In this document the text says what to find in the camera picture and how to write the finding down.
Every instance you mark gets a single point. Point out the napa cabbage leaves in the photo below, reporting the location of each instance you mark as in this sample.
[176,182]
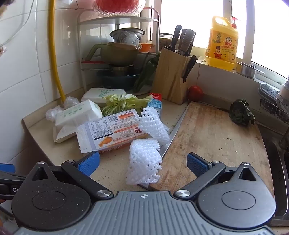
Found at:
[120,103]

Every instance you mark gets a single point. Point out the red tomato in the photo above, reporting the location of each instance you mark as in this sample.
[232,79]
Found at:
[195,94]

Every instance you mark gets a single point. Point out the white dish rack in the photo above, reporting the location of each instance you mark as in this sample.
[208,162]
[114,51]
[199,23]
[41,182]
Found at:
[116,20]

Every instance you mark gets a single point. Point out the red blue drink carton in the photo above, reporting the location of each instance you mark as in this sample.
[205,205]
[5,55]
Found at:
[156,102]

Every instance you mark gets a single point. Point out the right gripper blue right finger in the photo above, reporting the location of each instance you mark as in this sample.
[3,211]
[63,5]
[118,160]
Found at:
[197,165]

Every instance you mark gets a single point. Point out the green pepper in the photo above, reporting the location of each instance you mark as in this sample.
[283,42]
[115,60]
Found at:
[146,73]

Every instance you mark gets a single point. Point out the black handled knife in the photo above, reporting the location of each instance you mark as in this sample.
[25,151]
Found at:
[175,37]

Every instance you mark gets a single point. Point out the white foam fruit net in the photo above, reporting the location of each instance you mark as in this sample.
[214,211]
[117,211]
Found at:
[150,123]
[145,162]

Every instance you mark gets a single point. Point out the red handled utensil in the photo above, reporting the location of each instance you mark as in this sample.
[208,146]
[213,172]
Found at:
[93,62]

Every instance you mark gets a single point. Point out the olive green colander bowl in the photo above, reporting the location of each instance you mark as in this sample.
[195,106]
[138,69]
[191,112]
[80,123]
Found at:
[115,54]

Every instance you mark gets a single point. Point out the wooden knife block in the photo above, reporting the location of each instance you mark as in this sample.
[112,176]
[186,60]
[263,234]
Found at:
[168,77]

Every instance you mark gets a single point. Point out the steel bowl with bag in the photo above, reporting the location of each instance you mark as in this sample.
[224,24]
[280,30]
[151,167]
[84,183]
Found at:
[130,35]

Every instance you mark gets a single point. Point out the steel knife blade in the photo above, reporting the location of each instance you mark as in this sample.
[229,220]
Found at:
[164,148]

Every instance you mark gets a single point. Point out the wooden cutting board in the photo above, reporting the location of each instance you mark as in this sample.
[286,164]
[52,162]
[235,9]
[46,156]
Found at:
[211,134]

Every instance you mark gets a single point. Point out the yellow detergent jug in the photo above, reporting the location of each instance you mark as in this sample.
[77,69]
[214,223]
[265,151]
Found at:
[221,51]

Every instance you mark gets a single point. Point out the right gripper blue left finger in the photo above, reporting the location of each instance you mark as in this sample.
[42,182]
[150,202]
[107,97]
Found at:
[88,164]

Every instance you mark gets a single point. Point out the steel pot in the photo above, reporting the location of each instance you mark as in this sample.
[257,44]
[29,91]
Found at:
[122,71]

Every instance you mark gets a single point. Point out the steel cup on sill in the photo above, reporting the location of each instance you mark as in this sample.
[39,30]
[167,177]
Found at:
[246,70]

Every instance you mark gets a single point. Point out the clear plastic bag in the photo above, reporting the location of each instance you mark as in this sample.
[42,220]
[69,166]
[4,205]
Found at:
[52,113]
[70,102]

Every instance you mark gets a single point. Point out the white foam takeout box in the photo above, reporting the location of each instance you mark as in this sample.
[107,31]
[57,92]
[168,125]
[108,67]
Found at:
[67,121]
[97,95]

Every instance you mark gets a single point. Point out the red mesh bowl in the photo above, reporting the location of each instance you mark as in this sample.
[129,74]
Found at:
[118,7]

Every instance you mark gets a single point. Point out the teal plastic basin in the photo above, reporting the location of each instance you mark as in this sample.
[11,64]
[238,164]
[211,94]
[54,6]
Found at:
[108,80]

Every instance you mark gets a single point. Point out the black scissors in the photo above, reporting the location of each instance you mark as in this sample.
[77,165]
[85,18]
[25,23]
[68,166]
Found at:
[189,67]

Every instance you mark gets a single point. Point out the dark green leafy vegetable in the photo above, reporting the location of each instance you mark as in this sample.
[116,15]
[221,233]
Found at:
[240,114]

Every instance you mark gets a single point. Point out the orange white food carton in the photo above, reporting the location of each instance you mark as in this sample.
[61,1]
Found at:
[110,132]

